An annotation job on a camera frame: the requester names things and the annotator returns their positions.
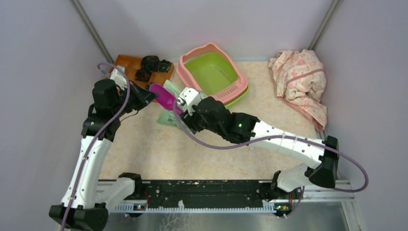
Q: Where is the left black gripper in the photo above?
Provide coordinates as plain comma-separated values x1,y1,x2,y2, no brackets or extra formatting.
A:
112,79,159,117

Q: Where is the purple plastic scoop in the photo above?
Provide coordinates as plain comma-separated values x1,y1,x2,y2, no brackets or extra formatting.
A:
149,83,183,116

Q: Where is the green cat litter bag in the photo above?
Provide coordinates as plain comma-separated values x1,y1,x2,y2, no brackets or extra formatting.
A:
156,79,192,128

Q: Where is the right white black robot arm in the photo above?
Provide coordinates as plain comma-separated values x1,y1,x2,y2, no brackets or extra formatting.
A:
178,97,339,198

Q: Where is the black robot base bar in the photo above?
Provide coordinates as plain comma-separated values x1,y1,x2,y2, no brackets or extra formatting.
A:
125,180,301,209

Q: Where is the green and pink litter box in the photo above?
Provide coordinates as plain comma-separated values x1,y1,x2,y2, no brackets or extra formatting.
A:
176,42,250,107

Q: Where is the black small part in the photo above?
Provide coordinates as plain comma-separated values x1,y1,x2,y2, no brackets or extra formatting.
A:
135,69,152,82

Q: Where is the orange compartment tray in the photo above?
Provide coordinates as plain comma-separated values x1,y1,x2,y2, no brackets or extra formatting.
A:
114,54,174,88

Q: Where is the black round part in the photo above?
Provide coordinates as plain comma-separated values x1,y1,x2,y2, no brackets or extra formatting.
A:
140,55,160,72

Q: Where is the black part with green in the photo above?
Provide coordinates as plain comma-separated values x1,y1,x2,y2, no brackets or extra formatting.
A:
158,59,171,73

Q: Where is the cream pink printed jacket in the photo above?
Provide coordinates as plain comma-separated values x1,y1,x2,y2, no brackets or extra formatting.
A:
268,50,328,131

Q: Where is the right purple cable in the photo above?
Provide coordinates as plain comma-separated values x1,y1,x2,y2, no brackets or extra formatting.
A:
172,99,370,220

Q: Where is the purple cable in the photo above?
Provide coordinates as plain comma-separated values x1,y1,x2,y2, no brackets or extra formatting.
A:
60,62,131,231
172,99,370,220

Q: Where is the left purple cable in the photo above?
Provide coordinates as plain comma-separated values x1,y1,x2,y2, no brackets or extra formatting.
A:
60,62,131,231

